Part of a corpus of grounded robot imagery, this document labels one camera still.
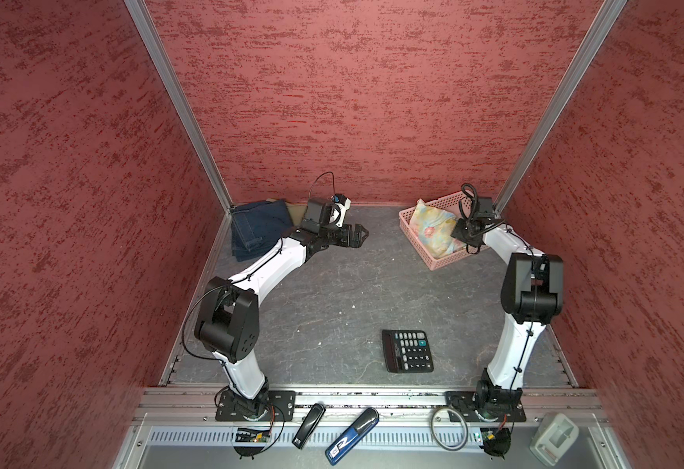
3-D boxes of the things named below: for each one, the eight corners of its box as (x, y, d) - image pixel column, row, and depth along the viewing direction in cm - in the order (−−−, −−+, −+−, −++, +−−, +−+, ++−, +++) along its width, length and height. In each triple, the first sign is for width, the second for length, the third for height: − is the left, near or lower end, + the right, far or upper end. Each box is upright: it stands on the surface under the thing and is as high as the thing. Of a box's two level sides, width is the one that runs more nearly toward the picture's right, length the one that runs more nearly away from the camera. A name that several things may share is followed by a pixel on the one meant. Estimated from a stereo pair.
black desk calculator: (385, 373, 82) (386, 369, 79) (382, 333, 89) (383, 329, 86) (431, 373, 82) (434, 369, 79) (424, 334, 89) (427, 329, 86)
